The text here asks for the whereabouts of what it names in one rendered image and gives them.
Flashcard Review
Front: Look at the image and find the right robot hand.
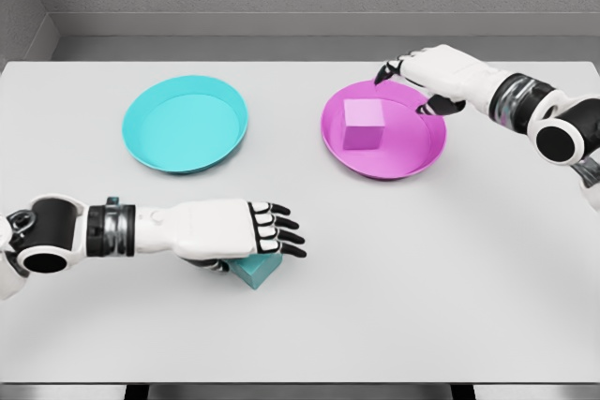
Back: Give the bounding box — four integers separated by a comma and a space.
373, 44, 470, 117

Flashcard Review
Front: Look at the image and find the cyan block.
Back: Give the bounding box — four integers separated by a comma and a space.
228, 253, 284, 290

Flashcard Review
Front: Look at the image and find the white table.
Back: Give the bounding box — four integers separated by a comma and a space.
0, 59, 600, 400

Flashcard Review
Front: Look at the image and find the pink block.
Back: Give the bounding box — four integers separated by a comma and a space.
342, 97, 387, 152

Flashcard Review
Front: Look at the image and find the pink plate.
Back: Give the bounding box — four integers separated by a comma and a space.
320, 81, 448, 183

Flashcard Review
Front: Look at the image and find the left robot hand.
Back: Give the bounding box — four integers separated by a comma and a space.
172, 199, 308, 275

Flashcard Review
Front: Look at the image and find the cyan plate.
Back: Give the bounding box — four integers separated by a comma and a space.
121, 74, 249, 176

